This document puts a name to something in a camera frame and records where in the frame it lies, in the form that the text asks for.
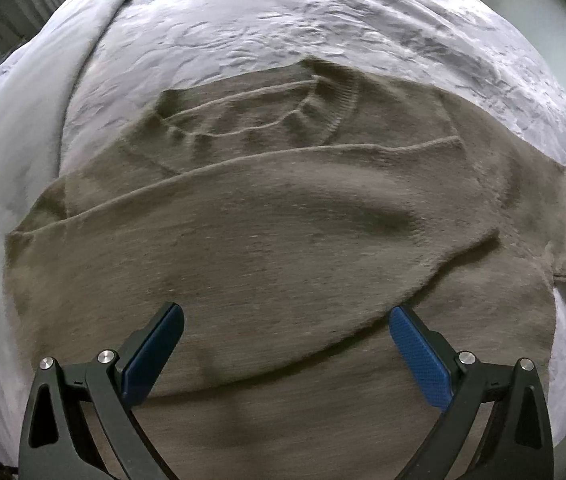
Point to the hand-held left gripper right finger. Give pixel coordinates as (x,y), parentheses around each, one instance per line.
(420,355)

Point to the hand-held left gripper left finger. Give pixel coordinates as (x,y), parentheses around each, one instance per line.
(155,350)

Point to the brown knit sweater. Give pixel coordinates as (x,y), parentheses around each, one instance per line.
(273,240)

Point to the plain light grey duvet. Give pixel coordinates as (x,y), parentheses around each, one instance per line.
(8,160)

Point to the grey embossed floral blanket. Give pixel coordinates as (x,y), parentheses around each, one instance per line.
(263,25)

